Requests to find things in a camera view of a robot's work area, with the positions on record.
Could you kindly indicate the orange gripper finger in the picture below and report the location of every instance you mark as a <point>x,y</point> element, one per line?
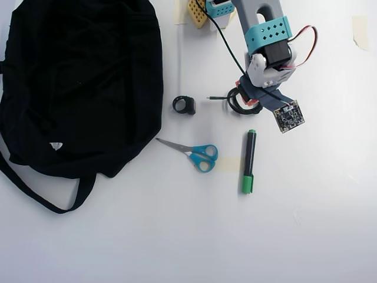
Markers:
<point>250,103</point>

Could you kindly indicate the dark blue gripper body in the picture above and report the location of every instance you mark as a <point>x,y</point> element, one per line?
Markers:
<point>247,95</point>

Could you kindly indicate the grey turquoise white robot arm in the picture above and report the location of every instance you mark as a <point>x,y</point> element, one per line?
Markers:
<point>247,20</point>

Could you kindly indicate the black fabric bag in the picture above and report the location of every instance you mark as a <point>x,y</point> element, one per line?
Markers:
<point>82,88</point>

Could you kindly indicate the black marker with green cap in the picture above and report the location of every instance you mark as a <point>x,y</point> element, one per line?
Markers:
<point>248,153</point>

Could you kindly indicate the beige masking tape piece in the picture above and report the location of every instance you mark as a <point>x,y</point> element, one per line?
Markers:
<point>360,32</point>
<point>180,13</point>
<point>228,165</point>

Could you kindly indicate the yellow perforated plastic part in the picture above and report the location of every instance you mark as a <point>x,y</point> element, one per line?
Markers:
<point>196,14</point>

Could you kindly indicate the bare camera circuit board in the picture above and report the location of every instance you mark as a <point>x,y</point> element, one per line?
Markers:
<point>290,117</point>

